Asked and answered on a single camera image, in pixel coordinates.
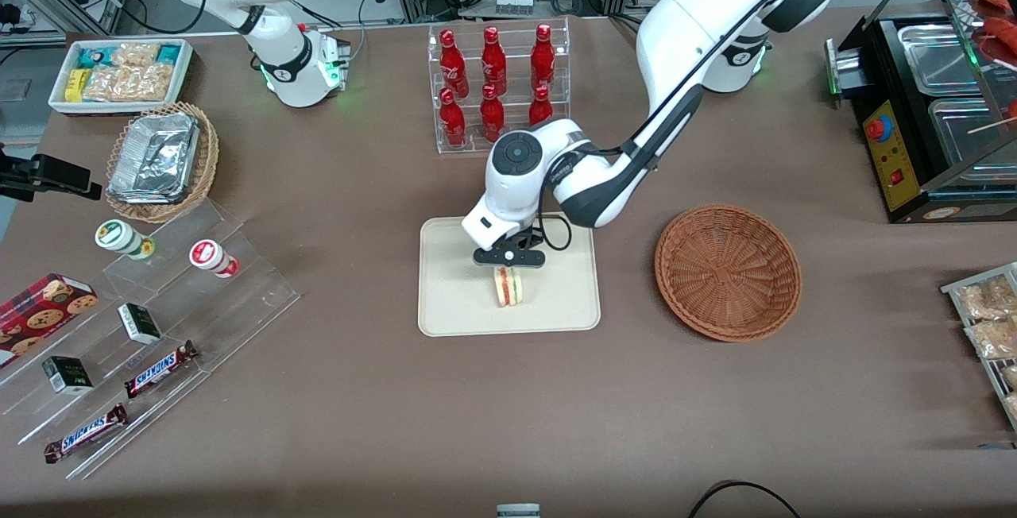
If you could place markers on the triangular sandwich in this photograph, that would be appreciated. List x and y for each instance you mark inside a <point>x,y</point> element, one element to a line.
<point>510,287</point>

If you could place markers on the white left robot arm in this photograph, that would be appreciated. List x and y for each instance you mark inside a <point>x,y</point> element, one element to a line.
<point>691,17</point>

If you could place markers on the cream plastic tray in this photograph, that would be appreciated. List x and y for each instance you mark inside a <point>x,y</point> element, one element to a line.
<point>453,295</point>

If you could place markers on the round brown wicker basket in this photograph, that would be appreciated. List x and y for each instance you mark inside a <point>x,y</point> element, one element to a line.
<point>727,272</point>

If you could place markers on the light wicker basket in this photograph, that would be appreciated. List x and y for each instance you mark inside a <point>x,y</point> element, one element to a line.
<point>206,160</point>

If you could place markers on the aluminium foil tray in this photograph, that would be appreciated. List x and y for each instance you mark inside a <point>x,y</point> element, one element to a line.
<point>155,156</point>

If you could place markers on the red cola bottle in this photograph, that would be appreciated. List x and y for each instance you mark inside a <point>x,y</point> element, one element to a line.
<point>492,114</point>
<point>453,65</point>
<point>540,108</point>
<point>543,59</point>
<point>493,63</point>
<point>453,122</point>

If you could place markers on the clear acrylic bottle rack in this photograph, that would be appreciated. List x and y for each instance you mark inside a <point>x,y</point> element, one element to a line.
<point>512,73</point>

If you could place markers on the grey table edge device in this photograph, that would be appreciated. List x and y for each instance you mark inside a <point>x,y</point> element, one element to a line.
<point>518,511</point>

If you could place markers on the white power strip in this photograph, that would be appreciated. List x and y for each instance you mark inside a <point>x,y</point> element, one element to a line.
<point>512,3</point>

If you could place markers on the clear acrylic stepped shelf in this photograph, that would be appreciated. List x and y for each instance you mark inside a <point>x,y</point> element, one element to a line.
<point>238,299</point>

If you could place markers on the red lid yogurt cup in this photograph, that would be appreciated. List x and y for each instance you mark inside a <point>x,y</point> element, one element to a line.
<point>210,257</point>

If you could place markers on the snickers bar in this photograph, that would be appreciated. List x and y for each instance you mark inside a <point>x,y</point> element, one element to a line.
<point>159,369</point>
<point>86,434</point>

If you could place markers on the small dark green box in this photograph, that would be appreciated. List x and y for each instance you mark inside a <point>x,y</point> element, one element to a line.
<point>139,323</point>
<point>67,375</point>

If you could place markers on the green lid yogurt cup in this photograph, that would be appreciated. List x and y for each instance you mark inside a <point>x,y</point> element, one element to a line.
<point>121,237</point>

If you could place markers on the black food warmer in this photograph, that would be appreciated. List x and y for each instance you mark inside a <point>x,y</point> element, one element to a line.
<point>894,160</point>

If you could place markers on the teal snack pack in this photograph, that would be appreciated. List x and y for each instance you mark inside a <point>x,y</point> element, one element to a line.
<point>94,57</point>
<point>169,54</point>

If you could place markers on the clear cracker bag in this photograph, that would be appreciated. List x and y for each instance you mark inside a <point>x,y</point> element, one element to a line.
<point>127,83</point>
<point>137,54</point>

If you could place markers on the red plaid cookie box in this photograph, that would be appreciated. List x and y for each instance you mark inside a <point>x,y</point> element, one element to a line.
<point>40,315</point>

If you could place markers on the yellow snack pack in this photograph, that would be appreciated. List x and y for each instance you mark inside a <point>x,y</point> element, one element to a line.
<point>74,86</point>

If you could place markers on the steel warmer pan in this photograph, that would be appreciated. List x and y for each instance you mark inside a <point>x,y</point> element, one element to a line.
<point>965,137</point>
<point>937,57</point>

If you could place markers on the clear fried snack bag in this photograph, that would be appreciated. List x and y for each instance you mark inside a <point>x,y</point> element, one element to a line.
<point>1012,405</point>
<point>987,299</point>
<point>993,338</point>
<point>1011,377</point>

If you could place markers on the white snack bin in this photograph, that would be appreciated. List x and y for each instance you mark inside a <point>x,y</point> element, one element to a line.
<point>59,101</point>

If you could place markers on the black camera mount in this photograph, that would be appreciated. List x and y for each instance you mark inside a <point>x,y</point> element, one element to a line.
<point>48,175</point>

